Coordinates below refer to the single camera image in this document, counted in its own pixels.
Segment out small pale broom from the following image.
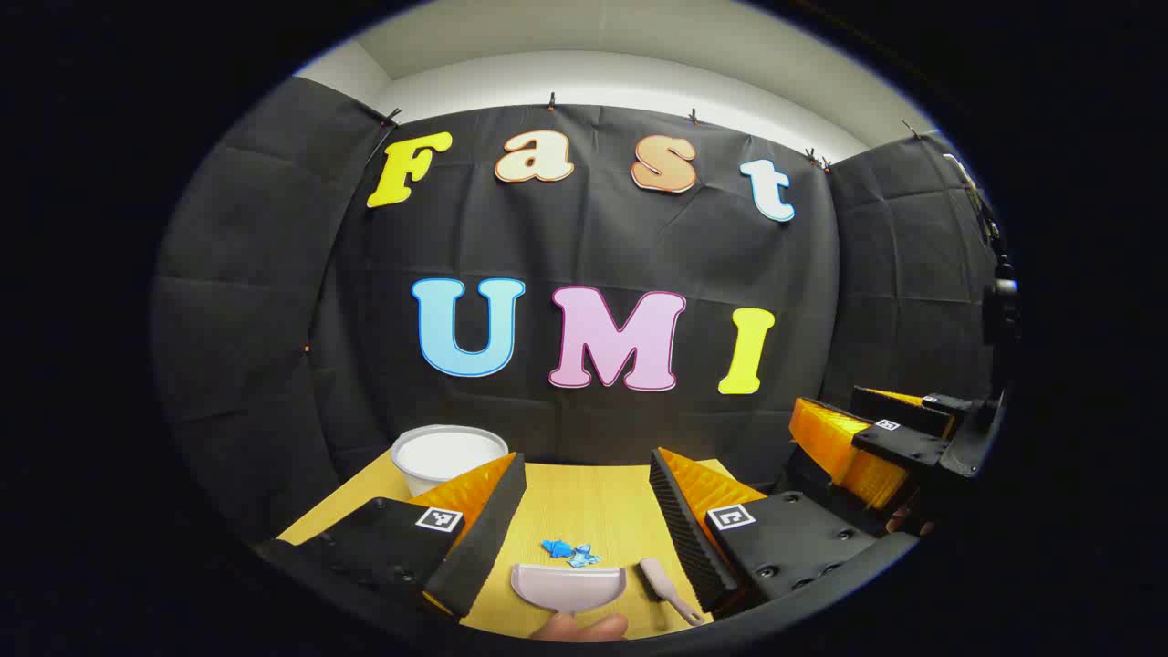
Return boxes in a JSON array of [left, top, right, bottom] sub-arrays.
[[637, 557, 708, 627]]

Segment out white garbage bin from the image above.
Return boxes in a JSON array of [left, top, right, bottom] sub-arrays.
[[391, 424, 509, 498]]

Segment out row of black cloth clips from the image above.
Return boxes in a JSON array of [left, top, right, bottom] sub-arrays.
[[379, 91, 923, 174]]

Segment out small pale dustpan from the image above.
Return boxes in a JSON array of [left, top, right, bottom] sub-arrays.
[[509, 563, 628, 615]]

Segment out yellow wooden desktop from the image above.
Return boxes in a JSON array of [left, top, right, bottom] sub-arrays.
[[274, 447, 777, 640]]

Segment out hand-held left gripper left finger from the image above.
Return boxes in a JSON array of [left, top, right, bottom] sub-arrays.
[[251, 452, 528, 621]]

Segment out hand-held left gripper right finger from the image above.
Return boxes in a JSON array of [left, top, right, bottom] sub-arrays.
[[648, 447, 918, 617]]

